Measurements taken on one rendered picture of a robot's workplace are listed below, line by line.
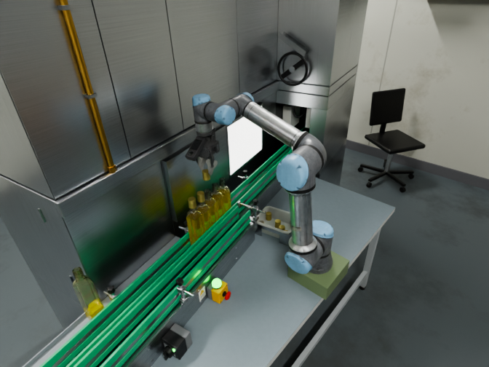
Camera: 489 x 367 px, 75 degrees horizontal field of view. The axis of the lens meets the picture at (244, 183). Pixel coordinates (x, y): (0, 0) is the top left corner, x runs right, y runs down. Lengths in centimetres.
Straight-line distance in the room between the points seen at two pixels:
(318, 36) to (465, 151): 253
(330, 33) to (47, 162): 164
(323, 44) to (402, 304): 185
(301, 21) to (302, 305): 161
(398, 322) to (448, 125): 234
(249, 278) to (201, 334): 35
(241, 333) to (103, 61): 115
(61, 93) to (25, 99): 10
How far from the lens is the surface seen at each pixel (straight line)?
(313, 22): 216
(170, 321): 138
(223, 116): 125
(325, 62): 216
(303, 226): 124
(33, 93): 110
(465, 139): 416
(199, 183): 167
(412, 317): 263
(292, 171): 109
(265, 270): 166
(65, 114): 115
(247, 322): 148
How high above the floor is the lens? 198
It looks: 32 degrees down
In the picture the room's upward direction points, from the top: 2 degrees counter-clockwise
